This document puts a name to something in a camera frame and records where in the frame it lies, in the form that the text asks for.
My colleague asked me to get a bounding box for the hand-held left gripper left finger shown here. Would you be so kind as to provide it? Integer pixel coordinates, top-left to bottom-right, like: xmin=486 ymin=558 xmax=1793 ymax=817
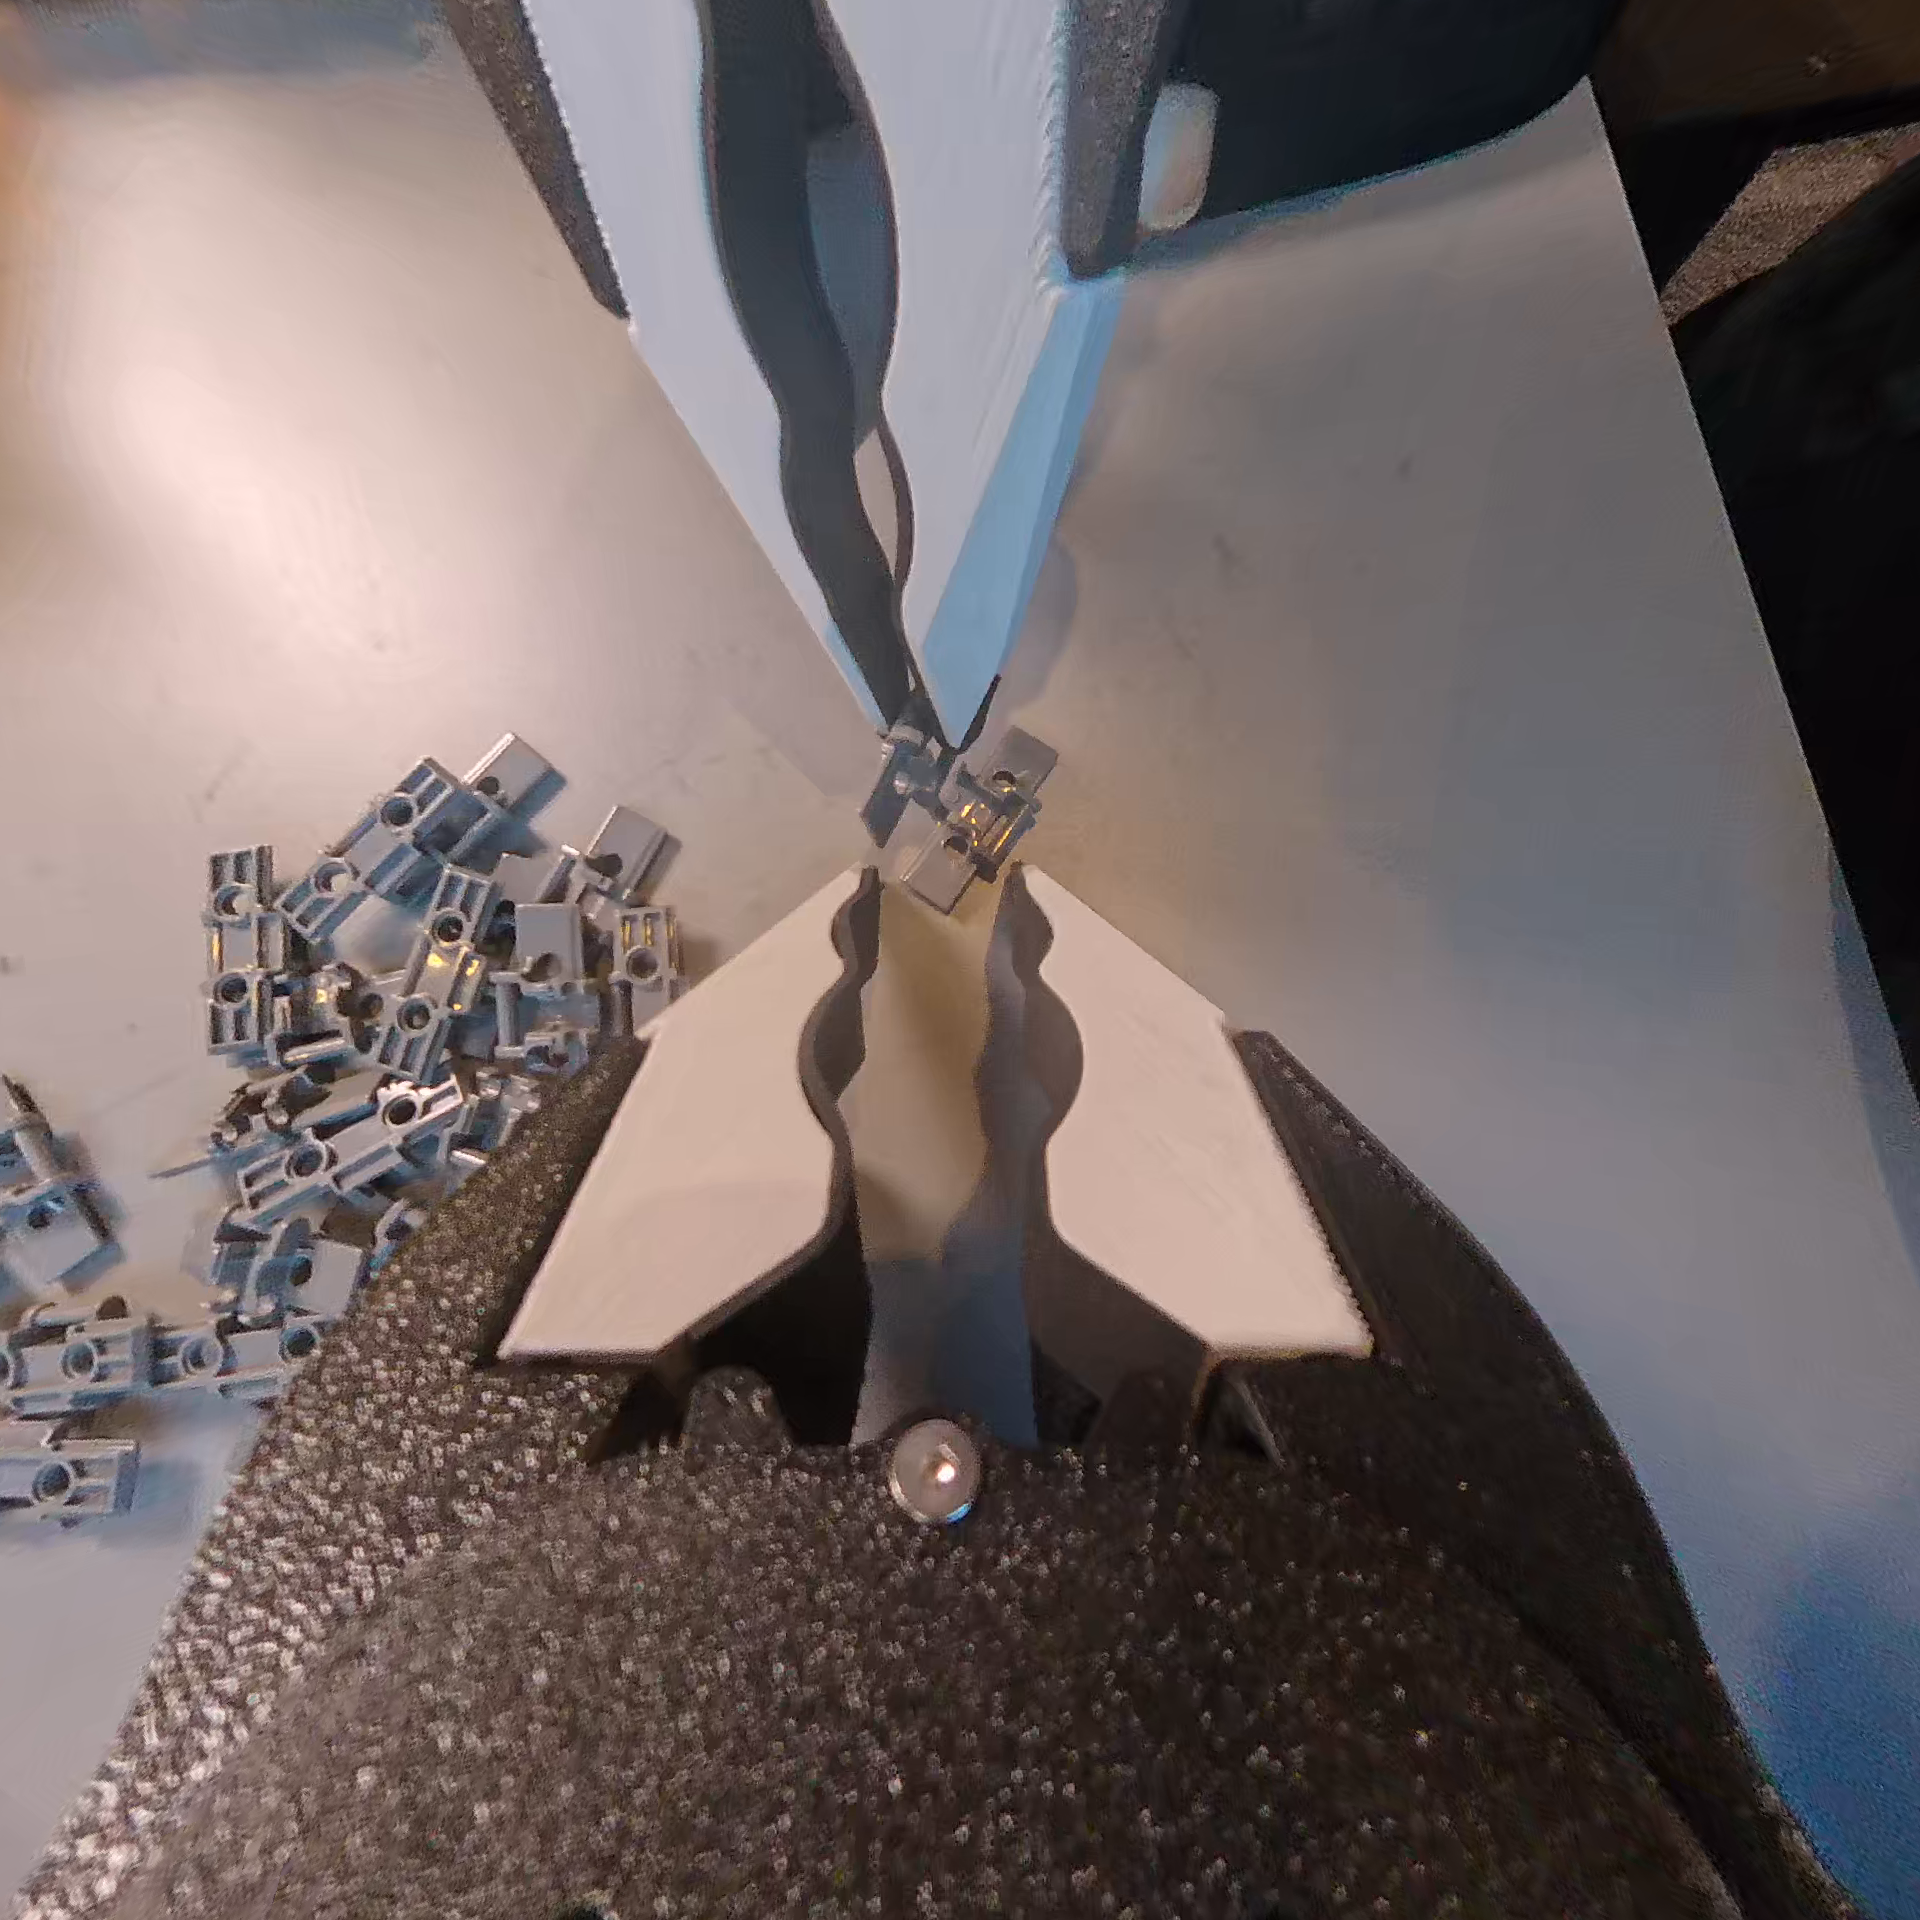
xmin=494 ymin=866 xmax=888 ymax=1369

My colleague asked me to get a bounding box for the pile of grey track links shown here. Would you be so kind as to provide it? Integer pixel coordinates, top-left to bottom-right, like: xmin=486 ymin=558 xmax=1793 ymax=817
xmin=0 ymin=733 xmax=692 ymax=1524

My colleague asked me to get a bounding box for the grey desk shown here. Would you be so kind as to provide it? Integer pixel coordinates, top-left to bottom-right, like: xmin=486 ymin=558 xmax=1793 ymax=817
xmin=0 ymin=0 xmax=1920 ymax=1848

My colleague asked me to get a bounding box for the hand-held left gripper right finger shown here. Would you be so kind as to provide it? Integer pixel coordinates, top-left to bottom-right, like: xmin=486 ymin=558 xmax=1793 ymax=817
xmin=981 ymin=861 xmax=1373 ymax=1367

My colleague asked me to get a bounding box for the person's right forearm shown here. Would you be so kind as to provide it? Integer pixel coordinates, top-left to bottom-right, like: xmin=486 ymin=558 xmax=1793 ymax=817
xmin=1169 ymin=0 xmax=1599 ymax=220

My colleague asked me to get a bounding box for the grey plastic track link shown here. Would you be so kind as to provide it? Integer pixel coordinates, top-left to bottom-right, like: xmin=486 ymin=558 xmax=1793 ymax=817
xmin=861 ymin=715 xmax=961 ymax=841
xmin=899 ymin=726 xmax=1062 ymax=911

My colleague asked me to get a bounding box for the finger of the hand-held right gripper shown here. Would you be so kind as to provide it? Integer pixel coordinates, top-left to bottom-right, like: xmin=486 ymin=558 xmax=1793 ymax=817
xmin=523 ymin=0 xmax=923 ymax=740
xmin=815 ymin=0 xmax=1130 ymax=748

